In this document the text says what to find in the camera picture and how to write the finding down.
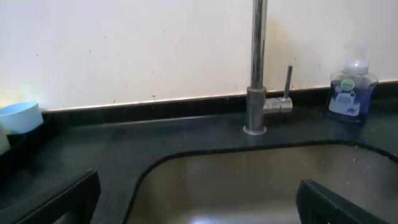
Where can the blue cup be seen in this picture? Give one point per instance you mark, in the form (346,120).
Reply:
(21,117)

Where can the blue soap bottle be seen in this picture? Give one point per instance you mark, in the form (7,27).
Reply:
(349,93)

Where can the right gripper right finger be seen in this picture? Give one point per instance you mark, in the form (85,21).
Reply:
(323,207)

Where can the black tray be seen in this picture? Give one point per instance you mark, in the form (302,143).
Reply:
(18,146)

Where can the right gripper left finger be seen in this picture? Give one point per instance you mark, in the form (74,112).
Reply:
(66,199)

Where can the steel sink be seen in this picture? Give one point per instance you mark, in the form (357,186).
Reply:
(264,183)

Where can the steel tap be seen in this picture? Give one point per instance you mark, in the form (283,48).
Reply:
(257,93)

